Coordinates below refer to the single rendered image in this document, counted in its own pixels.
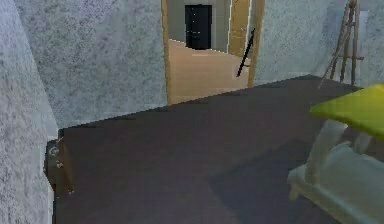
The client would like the black cabinet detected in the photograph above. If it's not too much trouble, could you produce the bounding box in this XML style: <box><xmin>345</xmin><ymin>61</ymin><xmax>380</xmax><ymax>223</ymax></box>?
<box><xmin>184</xmin><ymin>4</ymin><xmax>213</xmax><ymax>51</ymax></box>

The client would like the tan wooden room door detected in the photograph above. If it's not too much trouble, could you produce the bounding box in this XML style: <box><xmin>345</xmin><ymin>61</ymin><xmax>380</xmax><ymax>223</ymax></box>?
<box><xmin>227</xmin><ymin>0</ymin><xmax>266</xmax><ymax>88</ymax></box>

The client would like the yellow-green table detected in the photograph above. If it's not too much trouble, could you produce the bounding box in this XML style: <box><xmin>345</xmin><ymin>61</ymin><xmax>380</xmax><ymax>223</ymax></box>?
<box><xmin>309</xmin><ymin>83</ymin><xmax>384</xmax><ymax>142</ymax></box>

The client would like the brown wooden easel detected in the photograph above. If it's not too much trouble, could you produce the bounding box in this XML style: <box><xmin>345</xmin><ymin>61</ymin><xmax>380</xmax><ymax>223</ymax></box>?
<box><xmin>318</xmin><ymin>0</ymin><xmax>365</xmax><ymax>90</ymax></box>

